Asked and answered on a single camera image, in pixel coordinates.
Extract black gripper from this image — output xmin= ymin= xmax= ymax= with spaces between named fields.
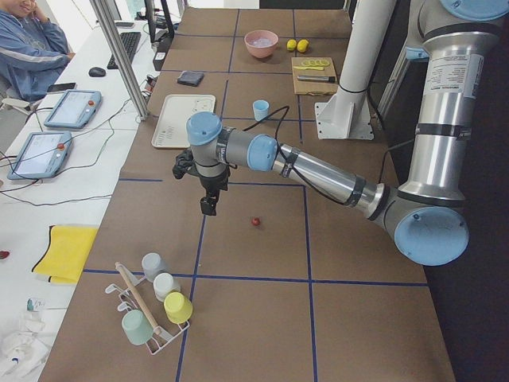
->
xmin=200 ymin=169 xmax=230 ymax=216

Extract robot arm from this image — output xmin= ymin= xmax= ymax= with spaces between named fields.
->
xmin=173 ymin=1 xmax=508 ymax=266

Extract grey cup on rack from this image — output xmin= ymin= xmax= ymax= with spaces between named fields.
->
xmin=142 ymin=252 xmax=169 ymax=283

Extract white cup on rack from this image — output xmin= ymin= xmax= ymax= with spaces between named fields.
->
xmin=153 ymin=272 xmax=181 ymax=302

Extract light blue cup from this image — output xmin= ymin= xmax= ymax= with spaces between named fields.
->
xmin=252 ymin=99 xmax=270 ymax=122

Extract yellow-green plastic cup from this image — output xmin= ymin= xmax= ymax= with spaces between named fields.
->
xmin=164 ymin=291 xmax=193 ymax=324

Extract mint green cup on rack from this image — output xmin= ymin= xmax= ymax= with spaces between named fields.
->
xmin=122 ymin=310 xmax=153 ymax=345

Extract clear ice cubes pile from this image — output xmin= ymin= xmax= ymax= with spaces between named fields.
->
xmin=250 ymin=36 xmax=273 ymax=49

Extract cream bear tray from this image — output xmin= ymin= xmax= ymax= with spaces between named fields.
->
xmin=151 ymin=94 xmax=216 ymax=149

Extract grey folded cloth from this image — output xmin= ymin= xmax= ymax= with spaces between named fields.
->
xmin=177 ymin=70 xmax=204 ymax=87

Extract yellow cloth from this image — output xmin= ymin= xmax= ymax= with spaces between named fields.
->
xmin=32 ymin=225 xmax=99 ymax=284

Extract teach pendant far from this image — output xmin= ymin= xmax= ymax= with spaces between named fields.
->
xmin=44 ymin=90 xmax=103 ymax=131

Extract teach pendant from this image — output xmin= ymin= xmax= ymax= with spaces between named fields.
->
xmin=7 ymin=131 xmax=72 ymax=180
xmin=44 ymin=90 xmax=103 ymax=131

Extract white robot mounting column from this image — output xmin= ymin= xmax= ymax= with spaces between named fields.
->
xmin=315 ymin=0 xmax=396 ymax=140

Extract black monitor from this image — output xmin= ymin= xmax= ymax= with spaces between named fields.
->
xmin=144 ymin=0 xmax=175 ymax=45

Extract wooden cutting board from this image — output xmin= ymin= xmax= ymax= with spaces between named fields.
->
xmin=291 ymin=57 xmax=338 ymax=96

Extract pink bowl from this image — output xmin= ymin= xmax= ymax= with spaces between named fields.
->
xmin=244 ymin=30 xmax=279 ymax=59

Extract teach pendant near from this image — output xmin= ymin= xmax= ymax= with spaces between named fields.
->
xmin=7 ymin=131 xmax=72 ymax=180

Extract black computer mouse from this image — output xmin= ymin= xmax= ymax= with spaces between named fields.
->
xmin=88 ymin=67 xmax=107 ymax=78

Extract lemon slices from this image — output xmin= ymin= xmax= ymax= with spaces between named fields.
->
xmin=301 ymin=59 xmax=330 ymax=68

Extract black keyboard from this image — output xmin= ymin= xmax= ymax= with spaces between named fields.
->
xmin=107 ymin=32 xmax=141 ymax=69

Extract person in blue hoodie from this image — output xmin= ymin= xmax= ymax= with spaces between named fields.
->
xmin=1 ymin=0 xmax=75 ymax=102

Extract white wire cup rack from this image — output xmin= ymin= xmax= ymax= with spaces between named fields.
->
xmin=104 ymin=262 xmax=191 ymax=356

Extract steel knife handle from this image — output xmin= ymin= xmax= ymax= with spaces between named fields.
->
xmin=297 ymin=75 xmax=336 ymax=84

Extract aluminium frame post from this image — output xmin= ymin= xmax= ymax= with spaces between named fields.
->
xmin=90 ymin=0 xmax=149 ymax=121

